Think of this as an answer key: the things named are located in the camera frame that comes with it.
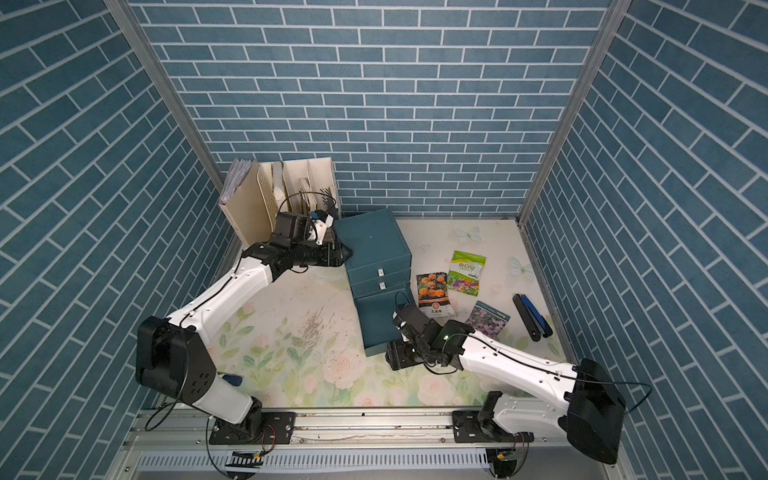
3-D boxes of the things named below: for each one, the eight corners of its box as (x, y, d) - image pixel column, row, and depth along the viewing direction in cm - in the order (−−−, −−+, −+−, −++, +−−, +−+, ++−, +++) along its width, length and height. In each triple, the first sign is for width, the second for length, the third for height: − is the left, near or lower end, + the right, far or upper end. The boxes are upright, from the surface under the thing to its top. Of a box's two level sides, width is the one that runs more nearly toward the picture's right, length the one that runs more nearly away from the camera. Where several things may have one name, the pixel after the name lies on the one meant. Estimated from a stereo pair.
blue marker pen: (533, 342, 91) (536, 338, 89) (511, 298, 101) (514, 294, 99) (550, 338, 92) (554, 334, 90) (527, 296, 102) (530, 291, 99)
